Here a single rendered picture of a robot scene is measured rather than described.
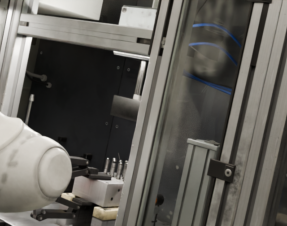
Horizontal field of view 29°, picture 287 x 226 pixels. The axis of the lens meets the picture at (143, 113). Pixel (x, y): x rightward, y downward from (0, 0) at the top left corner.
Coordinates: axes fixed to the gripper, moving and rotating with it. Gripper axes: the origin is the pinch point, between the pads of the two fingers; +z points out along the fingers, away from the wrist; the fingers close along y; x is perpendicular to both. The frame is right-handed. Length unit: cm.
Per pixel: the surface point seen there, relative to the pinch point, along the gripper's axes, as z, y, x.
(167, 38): -14.7, 31.1, -21.6
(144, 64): 5.6, 28.1, -0.4
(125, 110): 4.0, 17.5, 0.0
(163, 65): -14.4, 26.6, -21.9
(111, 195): 0.8, 0.1, -4.8
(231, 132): -13.9, 18.7, -37.1
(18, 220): -9.3, -10.0, 9.8
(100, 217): -2.2, -4.4, -5.8
